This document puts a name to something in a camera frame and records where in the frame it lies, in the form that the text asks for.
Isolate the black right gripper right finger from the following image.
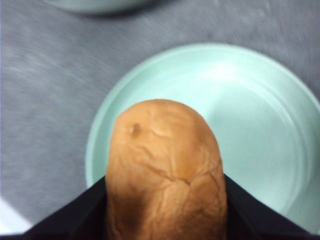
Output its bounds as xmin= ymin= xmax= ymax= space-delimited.
xmin=223 ymin=174 xmax=320 ymax=240

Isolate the brown potato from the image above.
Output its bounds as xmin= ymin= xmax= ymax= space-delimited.
xmin=104 ymin=99 xmax=229 ymax=240

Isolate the green plate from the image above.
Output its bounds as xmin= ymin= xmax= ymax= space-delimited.
xmin=86 ymin=43 xmax=320 ymax=229

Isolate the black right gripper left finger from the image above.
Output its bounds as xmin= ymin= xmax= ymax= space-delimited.
xmin=0 ymin=177 xmax=108 ymax=240

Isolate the green electric steamer pot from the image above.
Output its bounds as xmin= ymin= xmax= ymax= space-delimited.
xmin=44 ymin=0 xmax=174 ymax=14

